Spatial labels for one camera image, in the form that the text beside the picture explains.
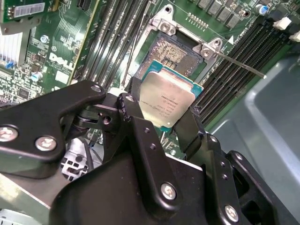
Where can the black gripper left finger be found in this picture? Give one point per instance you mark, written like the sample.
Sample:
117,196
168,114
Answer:
35,122

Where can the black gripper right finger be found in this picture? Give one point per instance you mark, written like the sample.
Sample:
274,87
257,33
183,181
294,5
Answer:
189,136

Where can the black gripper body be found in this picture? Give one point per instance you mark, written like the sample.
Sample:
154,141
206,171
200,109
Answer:
105,199

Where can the silver topped CPU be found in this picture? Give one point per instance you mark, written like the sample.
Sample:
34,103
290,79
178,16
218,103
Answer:
168,98

